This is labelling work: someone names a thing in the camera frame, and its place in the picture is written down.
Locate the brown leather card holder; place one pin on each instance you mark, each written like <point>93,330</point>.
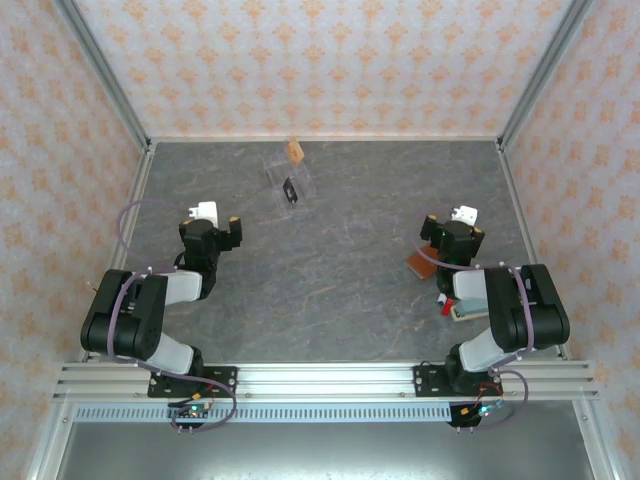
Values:
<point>417,262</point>

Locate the clear acrylic card stand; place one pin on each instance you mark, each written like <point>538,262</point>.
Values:
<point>300,175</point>

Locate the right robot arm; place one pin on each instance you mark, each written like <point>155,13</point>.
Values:
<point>545,320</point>

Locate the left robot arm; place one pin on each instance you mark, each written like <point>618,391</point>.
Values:
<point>125,325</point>

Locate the black plastic card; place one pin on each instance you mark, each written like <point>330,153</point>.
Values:
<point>290,191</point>

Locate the orange plastic card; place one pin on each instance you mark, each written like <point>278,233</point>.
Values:
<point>295,151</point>

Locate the white blue marker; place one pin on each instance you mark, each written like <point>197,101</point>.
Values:
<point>440,298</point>

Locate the teal whiteboard eraser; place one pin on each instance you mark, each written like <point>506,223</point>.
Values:
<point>467,311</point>

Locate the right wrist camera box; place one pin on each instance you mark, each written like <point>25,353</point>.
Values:
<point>467,214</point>

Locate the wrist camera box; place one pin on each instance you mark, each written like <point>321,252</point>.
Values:
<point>467,214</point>
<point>206,211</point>

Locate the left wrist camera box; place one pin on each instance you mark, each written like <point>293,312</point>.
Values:
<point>206,211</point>

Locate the aluminium side rail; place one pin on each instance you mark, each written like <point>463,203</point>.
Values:
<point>517,200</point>
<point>140,175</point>

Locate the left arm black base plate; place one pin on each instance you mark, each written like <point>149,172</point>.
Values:
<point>225,377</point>

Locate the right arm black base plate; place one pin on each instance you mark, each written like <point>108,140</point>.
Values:
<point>425,380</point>

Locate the aluminium frame post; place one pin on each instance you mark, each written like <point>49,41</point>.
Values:
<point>543,70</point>
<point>104,70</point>

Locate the aluminium front rail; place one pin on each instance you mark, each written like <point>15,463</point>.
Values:
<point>325,380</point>

